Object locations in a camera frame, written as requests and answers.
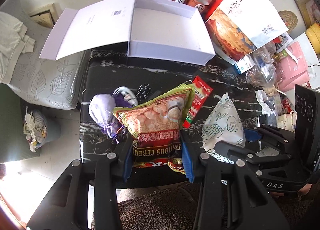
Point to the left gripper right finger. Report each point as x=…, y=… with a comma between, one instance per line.
x=187, y=160

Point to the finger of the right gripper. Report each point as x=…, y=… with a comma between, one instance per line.
x=251, y=135
x=230, y=151

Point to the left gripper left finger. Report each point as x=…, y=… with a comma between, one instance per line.
x=127, y=158

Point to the white patterned packet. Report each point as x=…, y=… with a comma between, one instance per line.
x=223, y=124

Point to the cereal snack bag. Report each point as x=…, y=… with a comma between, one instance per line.
x=155, y=128

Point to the red snack packet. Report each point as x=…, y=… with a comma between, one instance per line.
x=202, y=92

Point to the purple satin pouch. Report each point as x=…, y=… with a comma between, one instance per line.
x=101, y=111

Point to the clear plastic bag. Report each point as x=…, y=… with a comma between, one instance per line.
x=263, y=73

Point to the blue white medicine box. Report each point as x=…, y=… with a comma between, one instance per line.
x=244, y=64

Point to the pink paper bag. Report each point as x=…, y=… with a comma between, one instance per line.
x=292, y=68

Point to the blue waste bin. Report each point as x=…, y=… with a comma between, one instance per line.
x=38, y=129

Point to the grey leaf pattern pillow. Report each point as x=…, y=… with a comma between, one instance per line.
x=51, y=83

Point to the large white orange bag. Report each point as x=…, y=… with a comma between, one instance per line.
x=239, y=27

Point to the green chair cushion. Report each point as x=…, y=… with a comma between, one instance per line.
x=13, y=145

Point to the white open gift box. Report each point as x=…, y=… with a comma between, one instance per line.
x=158, y=29

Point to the white crumpled cloth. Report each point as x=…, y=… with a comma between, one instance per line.
x=14, y=42

